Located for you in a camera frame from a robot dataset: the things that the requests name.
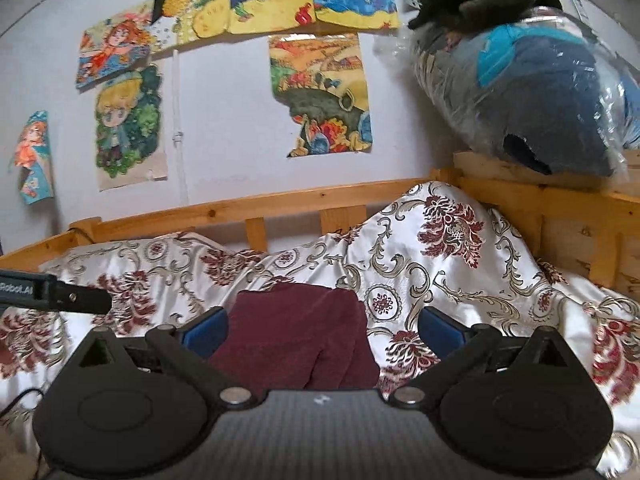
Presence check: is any maroon knit sweater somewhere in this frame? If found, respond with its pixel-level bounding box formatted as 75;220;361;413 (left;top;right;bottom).
208;283;380;396

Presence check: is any floral satin bedspread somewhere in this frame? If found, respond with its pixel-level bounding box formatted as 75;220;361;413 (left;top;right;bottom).
1;182;639;479

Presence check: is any blond boy cartoon poster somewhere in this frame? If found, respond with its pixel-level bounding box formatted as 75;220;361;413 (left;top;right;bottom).
94;64;168;192

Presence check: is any red-haired girl cartoon poster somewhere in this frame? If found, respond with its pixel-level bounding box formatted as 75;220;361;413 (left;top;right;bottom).
75;0;154;90

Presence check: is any plastic bag of blue bedding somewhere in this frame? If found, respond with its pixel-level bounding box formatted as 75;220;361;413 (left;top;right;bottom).
375;6;639;180

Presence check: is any pineapple cartoon poster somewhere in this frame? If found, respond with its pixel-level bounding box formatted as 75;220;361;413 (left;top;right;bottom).
149;0;230;53

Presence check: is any orange-haired cartoon wall poster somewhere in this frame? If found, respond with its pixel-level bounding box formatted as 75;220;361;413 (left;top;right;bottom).
11;110;54;205

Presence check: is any wooden bed frame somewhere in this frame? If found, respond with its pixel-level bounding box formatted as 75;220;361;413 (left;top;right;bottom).
1;151;639;297

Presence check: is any white wall conduit pipe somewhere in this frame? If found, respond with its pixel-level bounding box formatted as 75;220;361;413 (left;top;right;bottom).
171;49;190;206

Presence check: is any colourful landscape wall poster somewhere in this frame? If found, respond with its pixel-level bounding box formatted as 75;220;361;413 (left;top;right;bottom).
268;34;373;158

